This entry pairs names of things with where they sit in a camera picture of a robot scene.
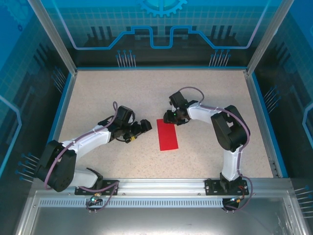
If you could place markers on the blue and silver side rail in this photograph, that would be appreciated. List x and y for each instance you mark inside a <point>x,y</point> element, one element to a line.
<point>265,122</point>
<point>61,110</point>

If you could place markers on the aluminium frame post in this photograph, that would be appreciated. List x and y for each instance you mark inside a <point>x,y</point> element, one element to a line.
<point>53,36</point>
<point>269,36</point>

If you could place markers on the aluminium mounting rail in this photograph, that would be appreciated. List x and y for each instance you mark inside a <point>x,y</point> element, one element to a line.
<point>161,186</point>

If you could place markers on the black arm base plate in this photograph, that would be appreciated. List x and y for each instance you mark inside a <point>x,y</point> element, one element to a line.
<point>82,190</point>
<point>211,187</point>

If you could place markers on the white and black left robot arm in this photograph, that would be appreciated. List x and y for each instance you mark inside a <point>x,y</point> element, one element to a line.
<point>93,142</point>

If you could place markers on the steel sheet panel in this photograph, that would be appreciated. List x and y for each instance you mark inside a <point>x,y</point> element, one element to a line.
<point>159,222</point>

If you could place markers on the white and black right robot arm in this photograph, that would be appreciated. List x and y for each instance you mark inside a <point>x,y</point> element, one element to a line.
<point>200,113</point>

